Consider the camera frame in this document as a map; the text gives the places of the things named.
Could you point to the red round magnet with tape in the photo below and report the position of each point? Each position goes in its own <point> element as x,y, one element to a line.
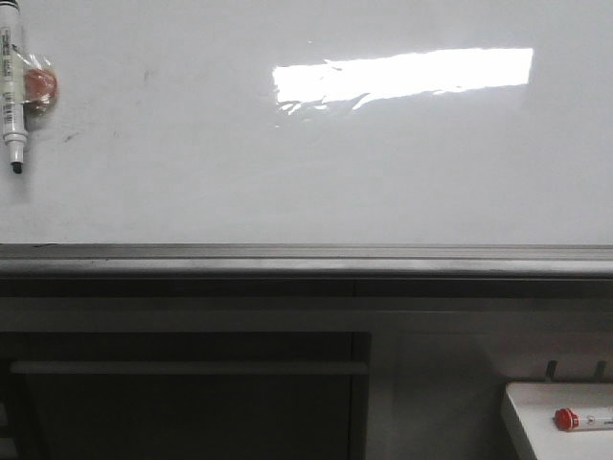
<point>40,82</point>

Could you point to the aluminium whiteboard marker ledge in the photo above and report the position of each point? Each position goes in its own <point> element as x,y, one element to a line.
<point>198,261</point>

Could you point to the red-capped white marker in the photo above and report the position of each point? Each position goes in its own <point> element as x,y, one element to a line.
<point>583,419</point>

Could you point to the white black-tipped whiteboard marker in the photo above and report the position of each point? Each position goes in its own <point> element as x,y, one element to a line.
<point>14,133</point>

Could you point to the white whiteboard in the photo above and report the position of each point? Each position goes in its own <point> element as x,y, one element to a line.
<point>368,122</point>

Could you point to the white wall-mounted tray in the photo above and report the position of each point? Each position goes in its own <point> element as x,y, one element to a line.
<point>528,411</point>

